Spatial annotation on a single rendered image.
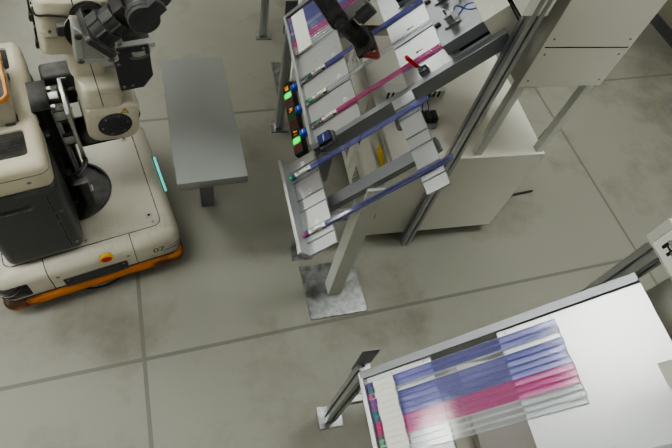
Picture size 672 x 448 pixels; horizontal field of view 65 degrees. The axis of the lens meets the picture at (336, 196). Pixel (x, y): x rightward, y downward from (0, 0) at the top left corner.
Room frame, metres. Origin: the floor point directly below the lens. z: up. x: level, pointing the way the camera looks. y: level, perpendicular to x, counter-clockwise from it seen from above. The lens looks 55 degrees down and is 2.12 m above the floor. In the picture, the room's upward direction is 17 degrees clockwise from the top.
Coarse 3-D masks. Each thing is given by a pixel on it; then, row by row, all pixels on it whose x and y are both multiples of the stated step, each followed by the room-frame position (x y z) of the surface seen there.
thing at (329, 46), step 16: (336, 32) 1.59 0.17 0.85; (320, 48) 1.55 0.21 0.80; (336, 48) 1.52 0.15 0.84; (304, 64) 1.50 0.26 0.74; (320, 64) 1.48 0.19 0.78; (336, 64) 1.45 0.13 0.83; (304, 80) 1.43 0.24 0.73; (320, 80) 1.41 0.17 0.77; (336, 96) 1.32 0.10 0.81; (352, 96) 1.30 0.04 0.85; (320, 112) 1.28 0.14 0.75; (352, 112) 1.24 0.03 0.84; (320, 128) 1.22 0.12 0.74; (336, 128) 1.20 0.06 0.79
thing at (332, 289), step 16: (368, 192) 0.96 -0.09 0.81; (368, 208) 0.97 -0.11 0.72; (352, 224) 0.97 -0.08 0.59; (368, 224) 0.98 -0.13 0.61; (352, 240) 0.96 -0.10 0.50; (336, 256) 1.00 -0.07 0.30; (352, 256) 0.98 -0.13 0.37; (304, 272) 1.03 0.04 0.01; (320, 272) 1.05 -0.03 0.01; (336, 272) 0.96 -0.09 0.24; (352, 272) 1.10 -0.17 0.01; (304, 288) 0.96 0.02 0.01; (320, 288) 0.98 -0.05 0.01; (336, 288) 0.97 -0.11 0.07; (352, 288) 1.02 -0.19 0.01; (320, 304) 0.91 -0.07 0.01; (336, 304) 0.93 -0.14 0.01; (352, 304) 0.95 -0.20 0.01
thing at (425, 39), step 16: (384, 0) 1.65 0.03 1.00; (384, 16) 1.58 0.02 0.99; (416, 16) 1.53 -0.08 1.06; (400, 32) 1.49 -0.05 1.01; (432, 32) 1.44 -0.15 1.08; (400, 48) 1.43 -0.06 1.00; (416, 48) 1.40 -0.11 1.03; (400, 64) 1.36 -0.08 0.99; (432, 64) 1.33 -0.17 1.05; (416, 80) 1.29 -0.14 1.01
